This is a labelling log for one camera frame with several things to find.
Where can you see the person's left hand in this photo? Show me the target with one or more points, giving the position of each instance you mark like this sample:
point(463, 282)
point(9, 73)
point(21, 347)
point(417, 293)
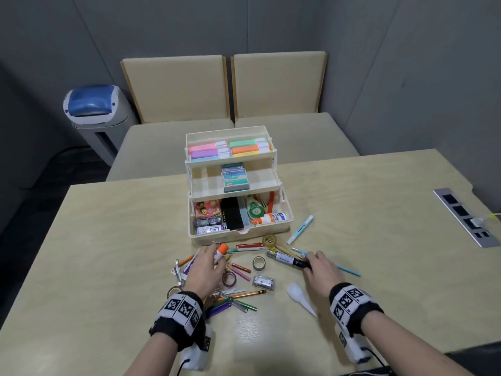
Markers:
point(203, 274)

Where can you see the person's right hand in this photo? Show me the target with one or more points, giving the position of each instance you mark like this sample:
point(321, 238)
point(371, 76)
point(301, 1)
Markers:
point(325, 276)

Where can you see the orange pencil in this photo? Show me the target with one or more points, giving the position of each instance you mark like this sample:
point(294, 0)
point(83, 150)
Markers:
point(187, 260)

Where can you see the orange capped glue stick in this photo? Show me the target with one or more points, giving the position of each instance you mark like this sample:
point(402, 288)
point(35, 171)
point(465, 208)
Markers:
point(221, 252)

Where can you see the white plastic paddle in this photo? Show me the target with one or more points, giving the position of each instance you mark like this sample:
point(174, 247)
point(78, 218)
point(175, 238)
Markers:
point(299, 297)

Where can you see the pink coloured pencil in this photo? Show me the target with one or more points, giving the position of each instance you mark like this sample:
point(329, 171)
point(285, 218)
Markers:
point(239, 274)

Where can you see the red coloured pencil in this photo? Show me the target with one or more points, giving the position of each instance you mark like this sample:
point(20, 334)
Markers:
point(242, 268)

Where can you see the brown tape roll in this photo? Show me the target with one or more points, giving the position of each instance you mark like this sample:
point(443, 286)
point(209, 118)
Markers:
point(169, 292)

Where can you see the white purple ink box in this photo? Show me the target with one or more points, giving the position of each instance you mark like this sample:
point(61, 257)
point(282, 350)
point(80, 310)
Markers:
point(211, 229)

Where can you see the white pen teal cap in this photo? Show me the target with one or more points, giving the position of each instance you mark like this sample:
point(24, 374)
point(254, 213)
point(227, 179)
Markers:
point(246, 250)

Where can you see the grey date stamp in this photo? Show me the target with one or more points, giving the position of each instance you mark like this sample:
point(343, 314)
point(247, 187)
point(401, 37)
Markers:
point(207, 222)

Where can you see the grey glitter tape roll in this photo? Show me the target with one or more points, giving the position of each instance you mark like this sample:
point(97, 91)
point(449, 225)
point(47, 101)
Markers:
point(254, 264)

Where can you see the teal white slim pen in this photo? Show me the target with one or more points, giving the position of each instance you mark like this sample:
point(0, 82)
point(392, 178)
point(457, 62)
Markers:
point(300, 229)

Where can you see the green pen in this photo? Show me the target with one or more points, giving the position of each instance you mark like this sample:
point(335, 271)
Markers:
point(246, 307)

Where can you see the pink cartoon card pack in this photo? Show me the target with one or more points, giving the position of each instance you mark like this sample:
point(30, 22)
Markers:
point(207, 208)

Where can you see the blue lined index card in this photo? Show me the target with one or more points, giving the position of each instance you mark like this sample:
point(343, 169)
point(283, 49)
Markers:
point(244, 213)

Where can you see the white glue bottle orange cap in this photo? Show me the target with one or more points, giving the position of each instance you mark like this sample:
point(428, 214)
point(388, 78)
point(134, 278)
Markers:
point(272, 218)

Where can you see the white green correction tape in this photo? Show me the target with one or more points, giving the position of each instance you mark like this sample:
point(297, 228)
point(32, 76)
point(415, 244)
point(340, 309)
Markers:
point(255, 209)

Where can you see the cream tiered organizer box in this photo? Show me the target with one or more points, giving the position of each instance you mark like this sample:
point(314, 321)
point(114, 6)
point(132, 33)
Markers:
point(207, 184)

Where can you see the red utility knife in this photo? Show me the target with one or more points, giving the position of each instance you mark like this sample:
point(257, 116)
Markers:
point(271, 201)

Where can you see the light blue highlighter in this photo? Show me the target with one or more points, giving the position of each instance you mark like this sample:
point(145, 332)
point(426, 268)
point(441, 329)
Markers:
point(205, 159)

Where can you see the purple highlighter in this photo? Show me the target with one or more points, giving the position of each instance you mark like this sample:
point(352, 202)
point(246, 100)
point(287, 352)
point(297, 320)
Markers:
point(203, 154)

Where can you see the pink highlighter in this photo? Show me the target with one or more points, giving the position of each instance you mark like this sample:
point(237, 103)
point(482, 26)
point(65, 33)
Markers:
point(201, 148)

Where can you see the yellow highlighter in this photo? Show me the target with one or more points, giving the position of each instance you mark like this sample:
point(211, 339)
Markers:
point(246, 154)

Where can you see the orange highlighter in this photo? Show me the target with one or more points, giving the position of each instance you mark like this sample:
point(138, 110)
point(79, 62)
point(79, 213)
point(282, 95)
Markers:
point(244, 149)

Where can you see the green highlighter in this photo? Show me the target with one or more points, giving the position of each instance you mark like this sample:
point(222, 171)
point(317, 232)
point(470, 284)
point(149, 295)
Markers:
point(242, 144)

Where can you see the person's right forearm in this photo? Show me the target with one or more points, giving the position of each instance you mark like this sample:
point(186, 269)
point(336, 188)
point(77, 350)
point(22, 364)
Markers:
point(411, 348)

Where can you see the black white marker wristband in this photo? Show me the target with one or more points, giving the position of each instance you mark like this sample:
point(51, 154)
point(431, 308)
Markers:
point(178, 319)
point(354, 307)

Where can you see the grey table socket panel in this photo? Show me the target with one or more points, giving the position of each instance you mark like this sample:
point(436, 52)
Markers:
point(465, 217)

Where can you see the beige sofa chair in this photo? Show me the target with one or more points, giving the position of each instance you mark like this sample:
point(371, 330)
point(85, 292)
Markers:
point(278, 86)
point(176, 90)

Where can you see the grey blue-lid paper shredder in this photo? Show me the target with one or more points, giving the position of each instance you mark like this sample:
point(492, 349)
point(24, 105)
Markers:
point(98, 113)

